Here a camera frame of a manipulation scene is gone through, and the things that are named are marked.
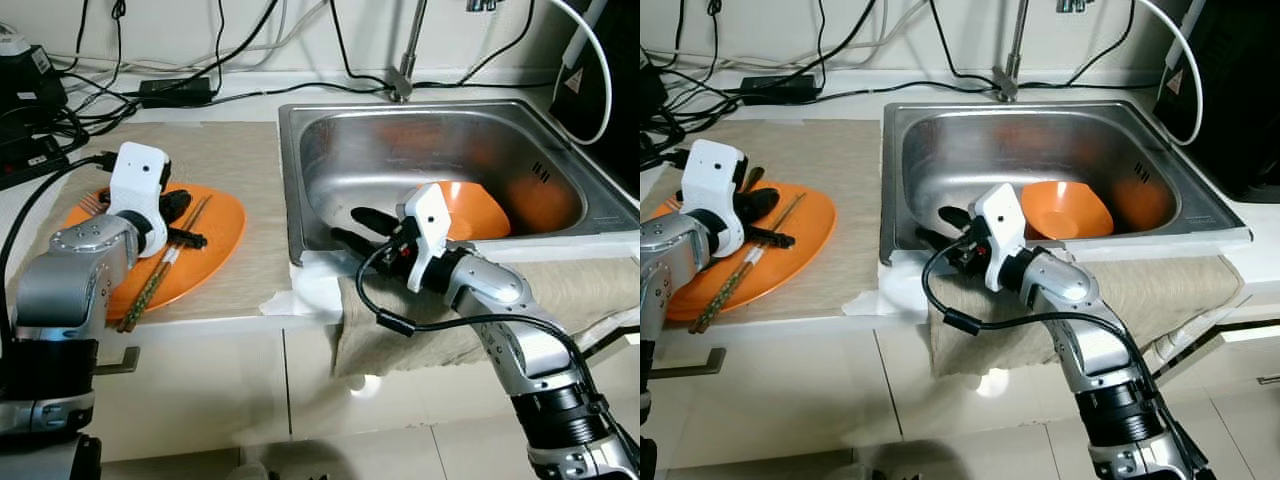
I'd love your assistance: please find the beige cloth towel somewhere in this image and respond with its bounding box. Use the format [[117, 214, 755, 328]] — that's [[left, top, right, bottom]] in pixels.
[[928, 255, 1246, 379], [333, 255, 641, 379]]

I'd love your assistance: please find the stainless steel sink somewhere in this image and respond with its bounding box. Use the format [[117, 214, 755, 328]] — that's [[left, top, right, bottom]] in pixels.
[[278, 100, 641, 266], [880, 100, 1251, 266]]

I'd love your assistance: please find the black power adapter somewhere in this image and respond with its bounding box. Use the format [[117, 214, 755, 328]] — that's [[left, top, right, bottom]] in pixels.
[[740, 75, 816, 104], [138, 77, 213, 108]]

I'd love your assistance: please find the black adapter cord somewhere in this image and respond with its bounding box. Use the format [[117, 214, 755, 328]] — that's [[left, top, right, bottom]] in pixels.
[[815, 80, 999, 101], [210, 82, 396, 103]]

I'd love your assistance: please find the dark cabinet handle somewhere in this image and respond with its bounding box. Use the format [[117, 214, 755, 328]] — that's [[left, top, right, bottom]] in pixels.
[[95, 347, 141, 376], [650, 347, 726, 379]]

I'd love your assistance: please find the orange plate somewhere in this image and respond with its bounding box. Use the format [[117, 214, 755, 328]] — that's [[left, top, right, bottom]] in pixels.
[[665, 182, 837, 323], [62, 183, 247, 323]]

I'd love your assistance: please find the white water hose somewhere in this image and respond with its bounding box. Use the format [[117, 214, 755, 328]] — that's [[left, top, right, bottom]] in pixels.
[[1135, 0, 1204, 148], [545, 0, 613, 148]]

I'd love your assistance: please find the white base cabinet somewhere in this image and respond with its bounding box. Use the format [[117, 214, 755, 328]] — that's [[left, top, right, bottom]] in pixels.
[[650, 315, 1280, 471], [0, 315, 641, 466]]

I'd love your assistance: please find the orange bowl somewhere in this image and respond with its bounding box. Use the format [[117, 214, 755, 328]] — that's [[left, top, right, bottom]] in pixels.
[[435, 180, 513, 243], [1020, 180, 1114, 241]]

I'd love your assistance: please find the beige woven mat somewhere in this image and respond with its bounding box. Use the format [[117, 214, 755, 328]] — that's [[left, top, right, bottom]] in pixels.
[[20, 120, 301, 326], [650, 118, 891, 321]]

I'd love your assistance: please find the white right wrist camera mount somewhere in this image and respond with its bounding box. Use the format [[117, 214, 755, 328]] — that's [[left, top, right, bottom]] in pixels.
[[972, 183, 1028, 293], [397, 183, 453, 291]]

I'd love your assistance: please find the black appliance with warning sticker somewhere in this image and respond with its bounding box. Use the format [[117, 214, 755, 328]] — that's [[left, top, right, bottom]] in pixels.
[[1155, 0, 1280, 201], [550, 0, 641, 176]]

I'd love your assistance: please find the black battery charger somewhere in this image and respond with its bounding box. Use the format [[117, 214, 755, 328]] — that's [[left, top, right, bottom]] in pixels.
[[0, 35, 69, 121], [640, 60, 671, 111]]

